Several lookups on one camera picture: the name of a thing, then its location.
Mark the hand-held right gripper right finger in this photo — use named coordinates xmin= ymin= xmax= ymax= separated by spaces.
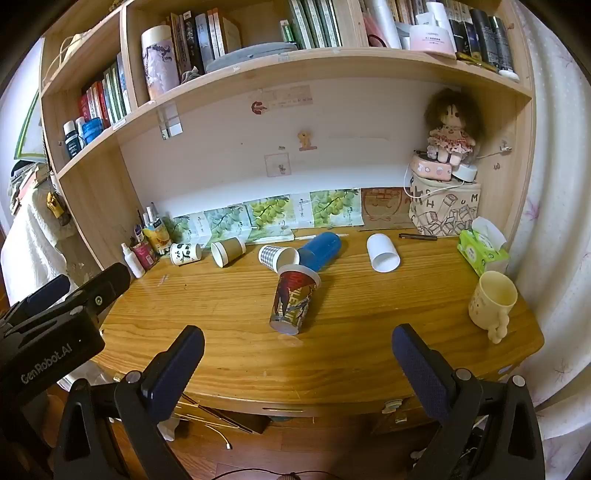
xmin=392 ymin=323 xmax=546 ymax=480

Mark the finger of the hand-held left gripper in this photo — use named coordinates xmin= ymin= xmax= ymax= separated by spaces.
xmin=65 ymin=263 xmax=132 ymax=324
xmin=9 ymin=274 xmax=71 ymax=324

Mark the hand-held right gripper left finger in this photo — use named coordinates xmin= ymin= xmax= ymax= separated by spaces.
xmin=53 ymin=325 xmax=206 ymax=480

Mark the colourful printed paper cup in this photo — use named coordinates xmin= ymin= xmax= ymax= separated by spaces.
xmin=270 ymin=264 xmax=322 ymax=336

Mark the panda print paper cup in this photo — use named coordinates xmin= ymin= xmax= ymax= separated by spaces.
xmin=170 ymin=242 xmax=203 ymax=267

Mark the white paper cup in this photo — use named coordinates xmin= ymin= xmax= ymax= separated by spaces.
xmin=366 ymin=233 xmax=401 ymax=273

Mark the brown paper cup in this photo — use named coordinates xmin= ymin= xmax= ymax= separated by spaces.
xmin=211 ymin=236 xmax=247 ymax=268

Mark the checkered paper cup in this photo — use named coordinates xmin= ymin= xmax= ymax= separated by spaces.
xmin=258 ymin=244 xmax=301 ymax=274

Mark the blue plastic cup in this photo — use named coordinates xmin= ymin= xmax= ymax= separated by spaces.
xmin=297 ymin=232 xmax=344 ymax=273

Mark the white spray bottle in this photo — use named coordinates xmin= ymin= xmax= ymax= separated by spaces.
xmin=120 ymin=243 xmax=146 ymax=279

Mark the white cloth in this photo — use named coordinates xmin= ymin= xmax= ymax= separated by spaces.
xmin=0 ymin=187 xmax=95 ymax=308

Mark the yellow bottle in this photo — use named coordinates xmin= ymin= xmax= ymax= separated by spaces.
xmin=143 ymin=225 xmax=170 ymax=256

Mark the wooden bookshelf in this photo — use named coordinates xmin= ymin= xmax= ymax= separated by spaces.
xmin=39 ymin=0 xmax=537 ymax=278

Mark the cream ceramic mug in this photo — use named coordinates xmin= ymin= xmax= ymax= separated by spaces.
xmin=468 ymin=271 xmax=518 ymax=343

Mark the grape picture card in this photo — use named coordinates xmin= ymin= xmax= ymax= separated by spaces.
xmin=309 ymin=188 xmax=361 ymax=228
xmin=170 ymin=213 xmax=207 ymax=244
xmin=244 ymin=195 xmax=297 ymax=232
xmin=203 ymin=205 xmax=253 ymax=241

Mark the stack of books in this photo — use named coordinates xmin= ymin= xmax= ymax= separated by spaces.
xmin=8 ymin=159 xmax=52 ymax=206

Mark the green tissue box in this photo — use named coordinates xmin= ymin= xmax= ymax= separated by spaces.
xmin=457 ymin=216 xmax=510 ymax=277

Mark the dark bottle with white cap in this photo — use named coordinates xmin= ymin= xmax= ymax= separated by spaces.
xmin=63 ymin=120 xmax=82 ymax=160

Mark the patterned fabric storage box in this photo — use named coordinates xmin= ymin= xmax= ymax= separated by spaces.
xmin=409 ymin=175 xmax=482 ymax=237

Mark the brown cardboard sheet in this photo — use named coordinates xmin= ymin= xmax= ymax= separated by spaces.
xmin=359 ymin=186 xmax=415 ymax=230

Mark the row of red and green books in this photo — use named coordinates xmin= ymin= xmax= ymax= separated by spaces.
xmin=78 ymin=52 xmax=131 ymax=128

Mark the pink speaker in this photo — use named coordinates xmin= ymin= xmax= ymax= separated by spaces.
xmin=410 ymin=154 xmax=454 ymax=181

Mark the white floral cylinder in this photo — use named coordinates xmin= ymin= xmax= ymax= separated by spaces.
xmin=140 ymin=25 xmax=180 ymax=101

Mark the white floral curtain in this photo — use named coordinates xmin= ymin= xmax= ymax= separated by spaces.
xmin=507 ymin=0 xmax=591 ymax=462

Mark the curly-haired doll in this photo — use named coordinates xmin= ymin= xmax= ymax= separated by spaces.
xmin=424 ymin=87 xmax=484 ymax=165

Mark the row of dark books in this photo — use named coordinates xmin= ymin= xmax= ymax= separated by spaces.
xmin=165 ymin=10 xmax=242 ymax=75

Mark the grey oval case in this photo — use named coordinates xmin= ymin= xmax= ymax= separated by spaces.
xmin=205 ymin=42 xmax=299 ymax=73

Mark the pink round jar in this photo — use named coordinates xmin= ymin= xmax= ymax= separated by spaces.
xmin=409 ymin=23 xmax=458 ymax=57

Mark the white charging cable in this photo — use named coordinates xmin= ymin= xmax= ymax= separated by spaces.
xmin=202 ymin=421 xmax=234 ymax=451

